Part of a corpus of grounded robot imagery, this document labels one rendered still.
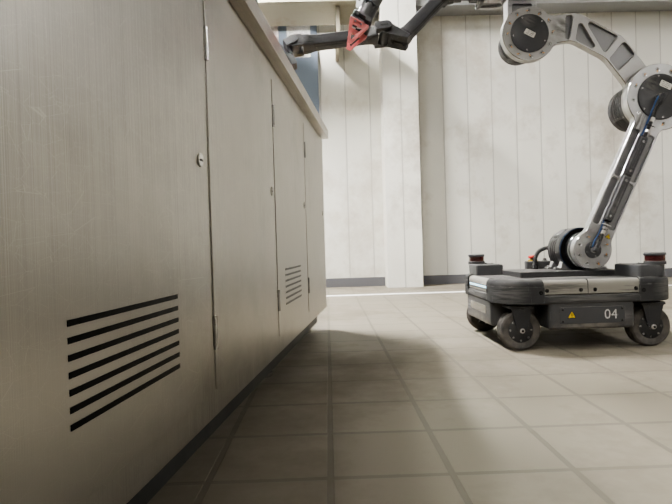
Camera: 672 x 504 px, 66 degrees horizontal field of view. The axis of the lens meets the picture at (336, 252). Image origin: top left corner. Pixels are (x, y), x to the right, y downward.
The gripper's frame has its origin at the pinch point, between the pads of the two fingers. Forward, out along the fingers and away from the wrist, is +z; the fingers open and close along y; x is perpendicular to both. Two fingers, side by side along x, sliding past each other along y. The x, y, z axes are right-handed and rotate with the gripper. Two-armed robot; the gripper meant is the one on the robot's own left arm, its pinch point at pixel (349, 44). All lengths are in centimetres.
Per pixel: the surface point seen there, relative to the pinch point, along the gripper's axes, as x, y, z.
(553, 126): 155, -293, -128
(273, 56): -10, 42, 27
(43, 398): 10, 130, 85
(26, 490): 13, 132, 91
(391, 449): 53, 79, 91
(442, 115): 61, -293, -89
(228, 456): 27, 79, 105
